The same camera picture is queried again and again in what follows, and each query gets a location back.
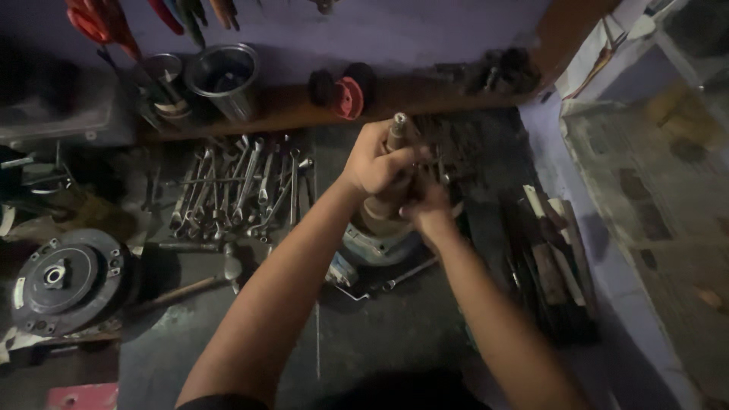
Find grey motor housing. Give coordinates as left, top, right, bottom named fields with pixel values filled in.
left=326, top=219, right=465, bottom=287

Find person's right hand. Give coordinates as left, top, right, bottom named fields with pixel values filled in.
left=398, top=175, right=456, bottom=240

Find black round clutch disc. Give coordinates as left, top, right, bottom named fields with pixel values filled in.
left=11, top=229, right=140, bottom=338

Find heap of machine parts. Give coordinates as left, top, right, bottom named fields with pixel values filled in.
left=0, top=142, right=149, bottom=243

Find red and black spool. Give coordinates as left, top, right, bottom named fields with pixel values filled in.
left=308, top=62, right=378, bottom=121

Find small steel cup with tools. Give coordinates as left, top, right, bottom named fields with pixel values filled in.
left=137, top=53, right=193, bottom=127

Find single steel spanner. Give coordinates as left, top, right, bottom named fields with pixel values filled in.
left=382, top=256, right=440, bottom=292

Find grey metal case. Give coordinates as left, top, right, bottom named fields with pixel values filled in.
left=0, top=60, right=137, bottom=148

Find red box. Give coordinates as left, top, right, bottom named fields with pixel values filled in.
left=46, top=383, right=119, bottom=410

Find heap of files and bars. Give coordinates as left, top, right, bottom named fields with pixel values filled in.
left=501, top=183, right=601, bottom=345

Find person's left hand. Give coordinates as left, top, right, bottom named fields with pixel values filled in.
left=339, top=120, right=432, bottom=197

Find red handled pliers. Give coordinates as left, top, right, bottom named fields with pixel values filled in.
left=64, top=0, right=143, bottom=62

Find hanging screwdrivers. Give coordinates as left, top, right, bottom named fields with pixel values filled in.
left=147, top=0, right=241, bottom=49

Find pile of steel wrenches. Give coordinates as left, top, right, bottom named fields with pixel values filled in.
left=165, top=135, right=315, bottom=241

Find wooden handled hammer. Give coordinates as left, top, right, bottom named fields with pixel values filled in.
left=134, top=242, right=245, bottom=314

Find heap of dark metal parts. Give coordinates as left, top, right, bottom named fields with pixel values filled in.
left=433, top=47, right=543, bottom=96

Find brown motor rotor shaft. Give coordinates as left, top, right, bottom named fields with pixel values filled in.
left=360, top=112, right=417, bottom=237

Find wooden shelf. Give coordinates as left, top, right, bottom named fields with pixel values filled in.
left=139, top=0, right=622, bottom=142

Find large steel cup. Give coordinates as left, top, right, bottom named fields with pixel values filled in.
left=184, top=43, right=262, bottom=123

